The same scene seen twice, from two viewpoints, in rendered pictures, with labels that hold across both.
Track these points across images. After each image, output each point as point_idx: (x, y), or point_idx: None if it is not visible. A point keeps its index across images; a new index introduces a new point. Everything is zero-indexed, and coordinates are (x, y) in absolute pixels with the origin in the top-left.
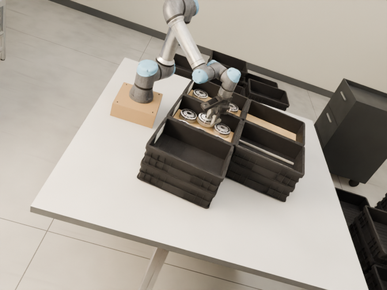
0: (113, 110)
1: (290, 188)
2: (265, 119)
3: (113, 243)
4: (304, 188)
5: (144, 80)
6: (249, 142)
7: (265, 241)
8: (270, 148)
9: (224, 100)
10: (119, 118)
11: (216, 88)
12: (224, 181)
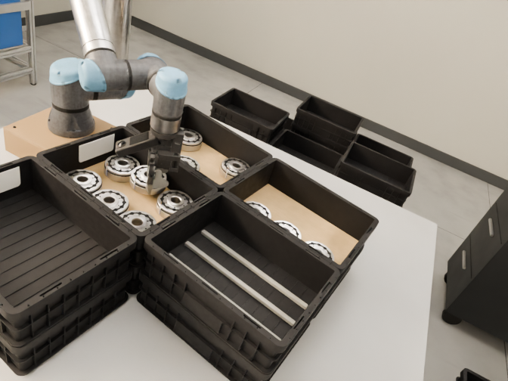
0: (7, 140)
1: (258, 370)
2: (302, 202)
3: None
4: (337, 370)
5: (57, 93)
6: (227, 240)
7: None
8: (271, 261)
9: (166, 140)
10: (18, 158)
11: (219, 131)
12: (133, 314)
